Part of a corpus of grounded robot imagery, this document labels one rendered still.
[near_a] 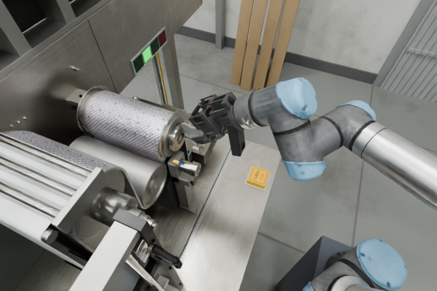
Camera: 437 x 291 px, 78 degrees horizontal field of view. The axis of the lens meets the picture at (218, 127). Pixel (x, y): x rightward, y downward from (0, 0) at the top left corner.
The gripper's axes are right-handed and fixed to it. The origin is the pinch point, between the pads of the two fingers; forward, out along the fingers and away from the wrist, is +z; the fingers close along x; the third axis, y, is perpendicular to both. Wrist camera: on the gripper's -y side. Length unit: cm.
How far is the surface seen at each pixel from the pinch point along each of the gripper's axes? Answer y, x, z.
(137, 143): 7.6, 8.3, 8.4
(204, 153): -16.7, -8.9, 15.1
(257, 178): -37.6, -12.7, 6.6
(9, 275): 2, 47, 47
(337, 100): -134, -173, 35
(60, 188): 19.0, 30.3, -8.7
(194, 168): -6.8, 6.3, 0.9
